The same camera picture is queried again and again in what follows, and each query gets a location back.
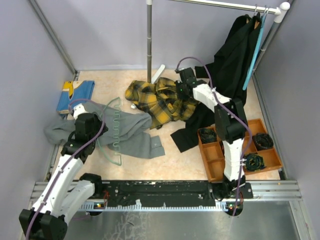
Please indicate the rolled black orange tie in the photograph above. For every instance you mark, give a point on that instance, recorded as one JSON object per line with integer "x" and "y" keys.
{"x": 263, "y": 141}

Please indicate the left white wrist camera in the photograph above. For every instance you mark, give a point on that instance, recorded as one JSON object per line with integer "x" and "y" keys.
{"x": 78, "y": 110}

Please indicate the white rack foot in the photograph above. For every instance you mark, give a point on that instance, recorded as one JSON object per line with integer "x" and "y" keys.
{"x": 158, "y": 73}

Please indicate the black hanging garments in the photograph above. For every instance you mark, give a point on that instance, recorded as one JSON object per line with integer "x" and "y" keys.
{"x": 228, "y": 72}

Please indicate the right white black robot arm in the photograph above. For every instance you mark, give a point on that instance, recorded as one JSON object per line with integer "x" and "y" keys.
{"x": 230, "y": 121}

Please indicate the rolled dark green tie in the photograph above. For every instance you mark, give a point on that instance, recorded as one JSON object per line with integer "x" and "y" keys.
{"x": 207, "y": 135}

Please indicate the yellow black plaid shirt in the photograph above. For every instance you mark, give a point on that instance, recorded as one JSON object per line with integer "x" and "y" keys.
{"x": 160, "y": 100}

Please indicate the horizontal metal clothes rail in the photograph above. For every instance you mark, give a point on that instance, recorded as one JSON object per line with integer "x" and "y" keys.
{"x": 284, "y": 6}

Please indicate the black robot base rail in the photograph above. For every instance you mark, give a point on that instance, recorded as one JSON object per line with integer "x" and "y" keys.
{"x": 182, "y": 193}

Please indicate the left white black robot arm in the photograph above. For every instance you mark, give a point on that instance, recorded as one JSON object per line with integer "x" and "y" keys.
{"x": 50, "y": 215}

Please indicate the metal clothes rack pole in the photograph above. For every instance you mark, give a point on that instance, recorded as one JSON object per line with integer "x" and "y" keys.
{"x": 149, "y": 4}

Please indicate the grey button-up shirt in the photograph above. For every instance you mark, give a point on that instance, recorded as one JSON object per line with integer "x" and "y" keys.
{"x": 132, "y": 135}

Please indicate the folded blue shirt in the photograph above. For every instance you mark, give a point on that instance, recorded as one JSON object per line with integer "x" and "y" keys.
{"x": 72, "y": 91}

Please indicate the rolled dark blue tie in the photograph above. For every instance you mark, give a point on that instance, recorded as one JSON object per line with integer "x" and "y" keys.
{"x": 253, "y": 162}

